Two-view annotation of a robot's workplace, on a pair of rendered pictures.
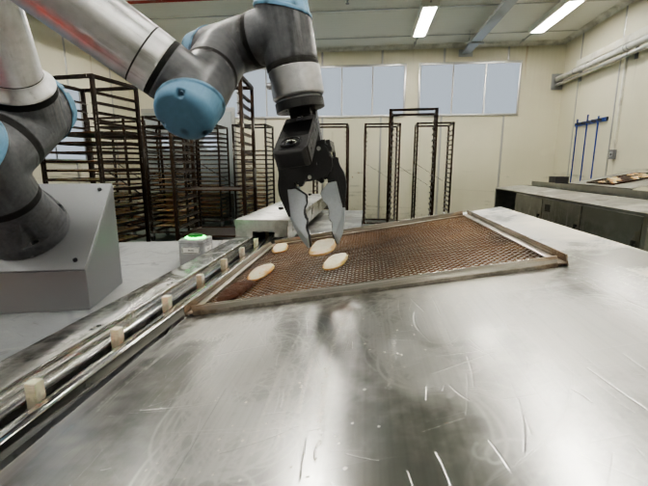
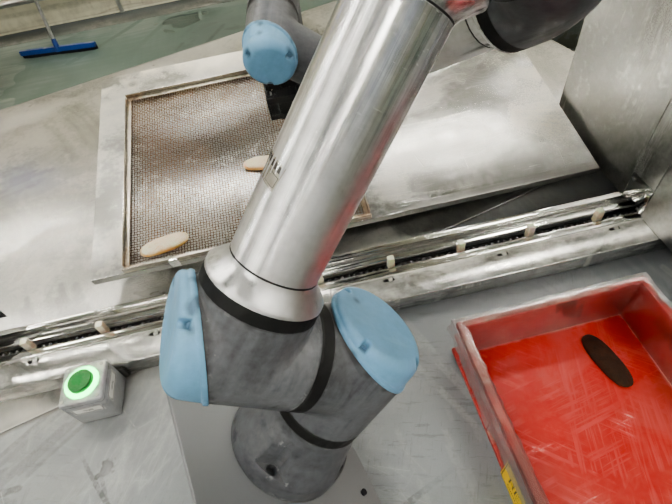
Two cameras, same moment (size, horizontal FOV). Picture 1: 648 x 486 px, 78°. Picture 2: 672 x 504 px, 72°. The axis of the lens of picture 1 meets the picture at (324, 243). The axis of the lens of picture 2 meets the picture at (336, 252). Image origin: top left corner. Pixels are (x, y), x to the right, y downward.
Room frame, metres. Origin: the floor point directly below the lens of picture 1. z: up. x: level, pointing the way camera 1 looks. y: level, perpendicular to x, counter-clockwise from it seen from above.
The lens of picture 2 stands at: (0.71, 0.80, 1.57)
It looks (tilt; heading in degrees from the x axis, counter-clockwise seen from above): 51 degrees down; 260
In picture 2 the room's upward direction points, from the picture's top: 10 degrees counter-clockwise
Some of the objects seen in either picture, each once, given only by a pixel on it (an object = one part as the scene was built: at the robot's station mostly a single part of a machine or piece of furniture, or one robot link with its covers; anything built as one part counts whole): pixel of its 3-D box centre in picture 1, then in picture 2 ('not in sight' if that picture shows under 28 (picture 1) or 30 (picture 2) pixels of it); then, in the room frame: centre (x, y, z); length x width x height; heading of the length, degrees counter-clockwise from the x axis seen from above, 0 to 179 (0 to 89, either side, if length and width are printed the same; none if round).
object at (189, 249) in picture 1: (197, 256); (99, 394); (1.09, 0.35, 0.84); 0.08 x 0.08 x 0.11; 84
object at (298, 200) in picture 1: (302, 216); not in sight; (0.61, 0.03, 1.02); 0.06 x 0.03 x 0.09; 173
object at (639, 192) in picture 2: not in sight; (638, 193); (0.04, 0.34, 0.90); 0.06 x 0.01 x 0.06; 84
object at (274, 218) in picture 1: (295, 208); not in sight; (1.90, 0.14, 0.89); 1.25 x 0.18 x 0.09; 174
